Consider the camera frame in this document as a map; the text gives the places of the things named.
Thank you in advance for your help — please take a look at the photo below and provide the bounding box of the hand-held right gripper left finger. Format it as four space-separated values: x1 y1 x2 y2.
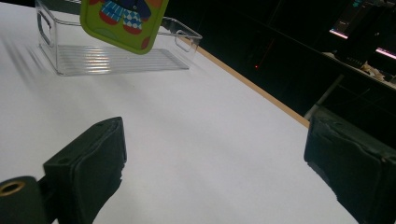
42 116 128 224

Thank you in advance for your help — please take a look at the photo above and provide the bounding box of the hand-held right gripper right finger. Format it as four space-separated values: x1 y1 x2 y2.
304 105 396 224

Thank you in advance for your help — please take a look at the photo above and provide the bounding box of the clear plastic storage container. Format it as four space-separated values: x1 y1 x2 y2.
35 0 204 77

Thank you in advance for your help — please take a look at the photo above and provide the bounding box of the green cartoon phone case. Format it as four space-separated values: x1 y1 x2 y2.
78 0 170 56

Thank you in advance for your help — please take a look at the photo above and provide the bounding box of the dark monitor with pink edge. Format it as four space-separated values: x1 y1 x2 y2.
373 29 396 61
329 0 376 41

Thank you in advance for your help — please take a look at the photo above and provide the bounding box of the white metal desk frame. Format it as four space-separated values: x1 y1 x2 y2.
304 50 396 121

